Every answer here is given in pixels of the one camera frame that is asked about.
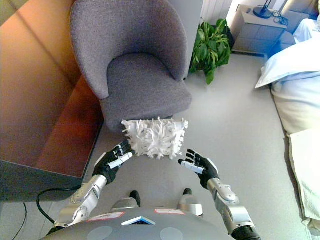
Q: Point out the silver left robot leg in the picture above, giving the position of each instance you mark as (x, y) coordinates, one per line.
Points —
(123, 203)

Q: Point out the grey nightstand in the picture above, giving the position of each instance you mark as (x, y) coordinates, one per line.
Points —
(257, 32)

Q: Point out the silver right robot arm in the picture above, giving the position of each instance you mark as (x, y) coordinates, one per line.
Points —
(230, 207)

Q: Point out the dark blue lamp base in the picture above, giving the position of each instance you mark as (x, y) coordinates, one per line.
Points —
(262, 11)

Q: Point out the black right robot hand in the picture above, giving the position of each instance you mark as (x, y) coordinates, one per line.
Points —
(206, 170)

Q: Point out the black left robot foot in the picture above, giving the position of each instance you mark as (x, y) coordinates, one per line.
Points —
(135, 196)

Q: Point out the silver right robot leg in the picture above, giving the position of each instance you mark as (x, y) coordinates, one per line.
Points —
(190, 205)

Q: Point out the grey fabric armchair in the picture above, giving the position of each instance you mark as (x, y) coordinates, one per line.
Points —
(130, 32)

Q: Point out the cream bed blanket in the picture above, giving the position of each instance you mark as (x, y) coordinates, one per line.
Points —
(308, 175)

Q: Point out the white shaggy pillow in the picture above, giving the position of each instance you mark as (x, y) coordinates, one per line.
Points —
(155, 137)

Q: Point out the light blue bed pillow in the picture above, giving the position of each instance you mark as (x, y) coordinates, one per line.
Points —
(290, 65)

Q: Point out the small grey remote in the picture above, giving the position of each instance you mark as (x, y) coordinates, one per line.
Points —
(248, 10)

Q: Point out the white duvet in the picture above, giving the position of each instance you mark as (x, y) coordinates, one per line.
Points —
(300, 105)

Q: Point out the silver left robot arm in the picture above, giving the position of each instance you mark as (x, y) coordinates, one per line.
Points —
(85, 197)

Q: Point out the silver robot leg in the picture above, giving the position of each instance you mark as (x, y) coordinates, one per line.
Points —
(190, 205)
(123, 203)

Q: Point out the brown wooden desk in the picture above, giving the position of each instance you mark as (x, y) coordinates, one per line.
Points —
(37, 100)

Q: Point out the grey robot torso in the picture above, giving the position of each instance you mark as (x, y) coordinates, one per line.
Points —
(140, 230)

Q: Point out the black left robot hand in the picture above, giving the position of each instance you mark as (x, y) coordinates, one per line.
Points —
(107, 165)

